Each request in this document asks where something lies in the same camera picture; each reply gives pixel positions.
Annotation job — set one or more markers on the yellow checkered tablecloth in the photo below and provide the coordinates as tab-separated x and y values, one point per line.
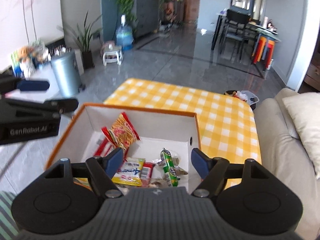
227	125

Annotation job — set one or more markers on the small clear snack packet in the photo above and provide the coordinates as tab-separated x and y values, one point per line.
157	183

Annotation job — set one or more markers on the orange cardboard box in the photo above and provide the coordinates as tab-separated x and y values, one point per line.
142	134

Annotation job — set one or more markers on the red chocolate bar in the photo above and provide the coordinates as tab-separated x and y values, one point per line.
146	172

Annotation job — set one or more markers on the small waste bin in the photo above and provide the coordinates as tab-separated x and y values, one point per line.
245	96

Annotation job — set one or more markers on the potted green plant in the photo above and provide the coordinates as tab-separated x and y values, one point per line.
82	37

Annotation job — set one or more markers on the silver trash can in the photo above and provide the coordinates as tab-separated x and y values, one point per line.
67	75

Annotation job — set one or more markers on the beige cushion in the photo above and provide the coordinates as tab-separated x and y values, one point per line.
304	112

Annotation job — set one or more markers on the brown snack clear packet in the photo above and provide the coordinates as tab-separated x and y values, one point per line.
178	170

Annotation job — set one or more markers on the grey sofa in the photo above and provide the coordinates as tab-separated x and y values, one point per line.
283	154

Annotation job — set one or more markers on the orange stacked stools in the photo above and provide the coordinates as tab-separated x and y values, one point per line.
263	51

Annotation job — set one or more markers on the dining table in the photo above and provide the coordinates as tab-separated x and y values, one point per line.
250	26

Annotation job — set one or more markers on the toys on cabinet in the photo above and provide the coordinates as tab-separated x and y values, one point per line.
28	59

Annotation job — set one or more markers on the red foil snack bag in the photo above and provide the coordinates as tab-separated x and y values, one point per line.
104	148

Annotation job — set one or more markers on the red noodle snack bag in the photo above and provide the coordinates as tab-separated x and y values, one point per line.
122	133

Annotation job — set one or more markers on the dark grey cabinet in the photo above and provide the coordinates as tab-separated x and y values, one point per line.
146	17

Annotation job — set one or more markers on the green striped blanket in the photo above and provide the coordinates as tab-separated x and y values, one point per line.
8	227

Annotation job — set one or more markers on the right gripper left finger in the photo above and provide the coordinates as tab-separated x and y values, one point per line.
101	172

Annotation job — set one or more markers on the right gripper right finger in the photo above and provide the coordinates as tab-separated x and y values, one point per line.
212	172

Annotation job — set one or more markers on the yellow white almond packet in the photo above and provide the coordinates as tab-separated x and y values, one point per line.
129	172

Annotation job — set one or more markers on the blue water jug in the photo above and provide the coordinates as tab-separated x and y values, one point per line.
124	34

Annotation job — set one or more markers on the green candy roll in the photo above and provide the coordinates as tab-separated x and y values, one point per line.
169	168

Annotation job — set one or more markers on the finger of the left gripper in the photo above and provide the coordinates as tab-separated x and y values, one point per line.
32	85
62	106

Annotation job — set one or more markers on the small white stool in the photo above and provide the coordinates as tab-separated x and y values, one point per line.
112	54

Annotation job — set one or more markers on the black dining chair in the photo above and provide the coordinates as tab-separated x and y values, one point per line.
228	33

